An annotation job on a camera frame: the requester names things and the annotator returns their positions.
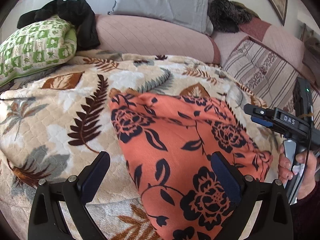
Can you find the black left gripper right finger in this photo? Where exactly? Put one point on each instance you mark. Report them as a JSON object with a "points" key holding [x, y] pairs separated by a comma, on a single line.
{"points": [[274, 220]]}

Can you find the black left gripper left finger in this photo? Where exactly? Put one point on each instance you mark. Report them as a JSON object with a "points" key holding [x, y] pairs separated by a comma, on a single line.
{"points": [[46, 219]]}

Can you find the orange black floral garment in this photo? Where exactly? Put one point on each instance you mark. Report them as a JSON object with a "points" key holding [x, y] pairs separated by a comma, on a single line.
{"points": [[168, 143]]}

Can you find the person's right hand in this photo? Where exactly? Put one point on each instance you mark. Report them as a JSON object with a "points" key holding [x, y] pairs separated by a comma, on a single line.
{"points": [[285, 172]]}

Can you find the striped floral bedsheet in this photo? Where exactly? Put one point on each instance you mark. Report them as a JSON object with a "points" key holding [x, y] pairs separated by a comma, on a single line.
{"points": [[266, 74]]}

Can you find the cream leaf pattern blanket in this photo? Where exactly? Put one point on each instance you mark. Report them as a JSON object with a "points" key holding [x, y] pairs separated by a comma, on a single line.
{"points": [[55, 126]]}

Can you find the dark furry cushion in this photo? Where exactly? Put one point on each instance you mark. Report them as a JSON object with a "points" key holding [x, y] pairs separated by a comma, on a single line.
{"points": [[227, 16]]}

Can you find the grey pillow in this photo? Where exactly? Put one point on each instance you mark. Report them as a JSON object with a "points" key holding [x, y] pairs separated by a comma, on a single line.
{"points": [[191, 14]]}

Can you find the green white patterned cloth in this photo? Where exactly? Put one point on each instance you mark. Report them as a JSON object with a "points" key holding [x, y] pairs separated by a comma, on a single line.
{"points": [[37, 47]]}

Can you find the pink quilted bolster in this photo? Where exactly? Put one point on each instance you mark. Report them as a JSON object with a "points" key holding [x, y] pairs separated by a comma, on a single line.
{"points": [[147, 36]]}

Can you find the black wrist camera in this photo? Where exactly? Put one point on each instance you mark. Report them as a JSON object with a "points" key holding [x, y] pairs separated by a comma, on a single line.
{"points": [[302, 100]]}

